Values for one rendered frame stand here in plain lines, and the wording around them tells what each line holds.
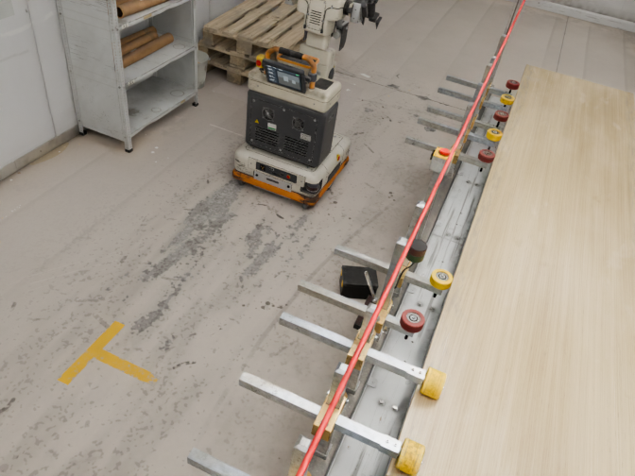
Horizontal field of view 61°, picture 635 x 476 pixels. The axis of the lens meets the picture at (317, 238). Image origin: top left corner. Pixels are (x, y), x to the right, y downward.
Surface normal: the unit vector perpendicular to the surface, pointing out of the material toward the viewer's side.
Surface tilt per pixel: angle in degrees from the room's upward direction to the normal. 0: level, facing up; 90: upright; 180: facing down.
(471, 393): 0
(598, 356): 0
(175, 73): 90
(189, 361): 0
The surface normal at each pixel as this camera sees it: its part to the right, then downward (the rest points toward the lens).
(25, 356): 0.12, -0.75
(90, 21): -0.40, 0.56
